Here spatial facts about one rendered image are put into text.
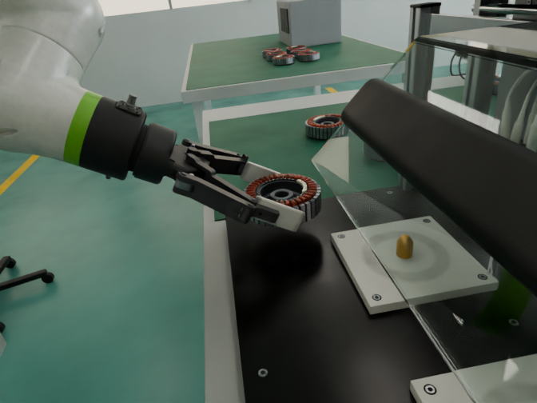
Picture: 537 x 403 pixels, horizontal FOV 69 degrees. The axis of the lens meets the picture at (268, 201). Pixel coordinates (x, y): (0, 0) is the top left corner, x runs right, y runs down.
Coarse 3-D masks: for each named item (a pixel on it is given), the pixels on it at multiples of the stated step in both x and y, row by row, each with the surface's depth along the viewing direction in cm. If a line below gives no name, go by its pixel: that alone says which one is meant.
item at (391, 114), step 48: (384, 96) 12; (384, 144) 10; (432, 144) 9; (480, 144) 8; (432, 192) 8; (480, 192) 7; (528, 192) 6; (480, 240) 7; (528, 240) 6; (528, 288) 6
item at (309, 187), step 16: (272, 176) 60; (288, 176) 60; (304, 176) 60; (256, 192) 56; (272, 192) 57; (288, 192) 57; (304, 192) 55; (320, 192) 56; (304, 208) 52; (320, 208) 56
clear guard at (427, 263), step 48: (432, 48) 18; (480, 48) 15; (528, 48) 14; (432, 96) 16; (480, 96) 14; (528, 96) 12; (336, 144) 20; (528, 144) 11; (336, 192) 18; (384, 192) 15; (384, 240) 14; (432, 240) 12; (432, 288) 11; (480, 288) 10; (432, 336) 10; (480, 336) 9; (528, 336) 9; (480, 384) 9; (528, 384) 8
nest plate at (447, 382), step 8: (432, 376) 34; (440, 376) 34; (448, 376) 34; (416, 384) 34; (424, 384) 34; (432, 384) 34; (440, 384) 34; (448, 384) 34; (456, 384) 34; (416, 392) 33; (424, 392) 33; (432, 392) 33; (440, 392) 33; (448, 392) 33; (456, 392) 33; (464, 392) 33; (416, 400) 34; (424, 400) 33; (432, 400) 33; (440, 400) 32; (448, 400) 32; (456, 400) 32; (464, 400) 32
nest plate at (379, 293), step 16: (336, 240) 54; (352, 240) 54; (352, 256) 50; (368, 256) 50; (352, 272) 48; (368, 272) 47; (384, 272) 47; (368, 288) 45; (384, 288) 45; (368, 304) 43; (384, 304) 43; (400, 304) 43
